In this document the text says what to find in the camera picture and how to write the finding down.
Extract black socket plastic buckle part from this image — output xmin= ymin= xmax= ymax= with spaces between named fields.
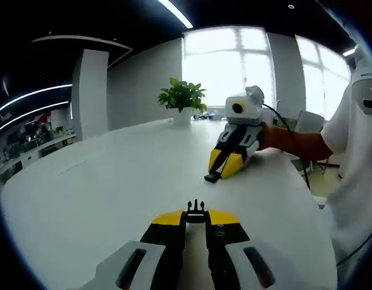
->
xmin=204 ymin=172 xmax=223 ymax=184

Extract long ceiling light strip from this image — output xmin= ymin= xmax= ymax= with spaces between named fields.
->
xmin=157 ymin=0 xmax=194 ymax=30

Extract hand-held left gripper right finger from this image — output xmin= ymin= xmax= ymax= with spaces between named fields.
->
xmin=205 ymin=207 xmax=295 ymax=290

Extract black pronged plastic buckle part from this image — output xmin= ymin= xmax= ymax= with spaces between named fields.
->
xmin=185 ymin=199 xmax=208 ymax=224

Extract white plant pot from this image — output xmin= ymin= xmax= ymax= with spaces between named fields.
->
xmin=173 ymin=108 xmax=193 ymax=126

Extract green leafy plant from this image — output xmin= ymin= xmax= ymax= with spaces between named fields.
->
xmin=156 ymin=77 xmax=208 ymax=114

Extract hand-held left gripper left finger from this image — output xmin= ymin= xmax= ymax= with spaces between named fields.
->
xmin=80 ymin=210 xmax=187 ymax=290

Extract small white blue desk items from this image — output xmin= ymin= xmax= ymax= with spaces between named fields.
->
xmin=192 ymin=111 xmax=226 ymax=121

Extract grey folding chair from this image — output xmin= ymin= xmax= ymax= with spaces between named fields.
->
xmin=293 ymin=109 xmax=341 ymax=176

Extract row of white office desks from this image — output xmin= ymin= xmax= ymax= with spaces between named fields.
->
xmin=0 ymin=132 xmax=77 ymax=184

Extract person's right hand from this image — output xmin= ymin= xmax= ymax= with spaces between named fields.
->
xmin=258 ymin=121 xmax=286 ymax=151

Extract white grey worn device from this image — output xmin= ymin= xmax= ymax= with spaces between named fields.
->
xmin=350 ymin=45 xmax=372 ymax=117

